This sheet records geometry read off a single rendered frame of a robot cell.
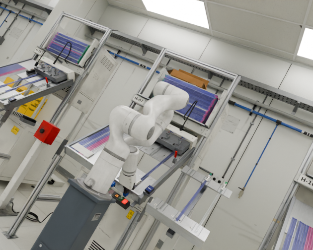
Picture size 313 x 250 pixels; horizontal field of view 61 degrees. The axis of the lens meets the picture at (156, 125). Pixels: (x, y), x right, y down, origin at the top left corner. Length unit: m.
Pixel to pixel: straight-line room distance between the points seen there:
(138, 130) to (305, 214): 1.25
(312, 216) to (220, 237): 1.70
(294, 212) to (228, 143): 1.82
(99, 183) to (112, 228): 0.88
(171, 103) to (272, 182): 2.30
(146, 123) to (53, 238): 0.64
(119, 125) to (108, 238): 1.06
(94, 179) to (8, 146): 1.69
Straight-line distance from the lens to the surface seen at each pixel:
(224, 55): 4.11
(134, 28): 4.86
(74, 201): 1.26
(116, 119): 1.26
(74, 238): 1.27
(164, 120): 1.59
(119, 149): 1.22
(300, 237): 1.84
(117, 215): 2.06
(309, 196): 2.22
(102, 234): 2.12
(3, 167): 2.85
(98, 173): 1.24
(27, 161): 2.38
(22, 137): 2.78
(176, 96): 1.47
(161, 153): 2.01
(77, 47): 2.99
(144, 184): 1.74
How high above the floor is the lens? 0.98
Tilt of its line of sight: 6 degrees up
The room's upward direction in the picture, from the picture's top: 30 degrees clockwise
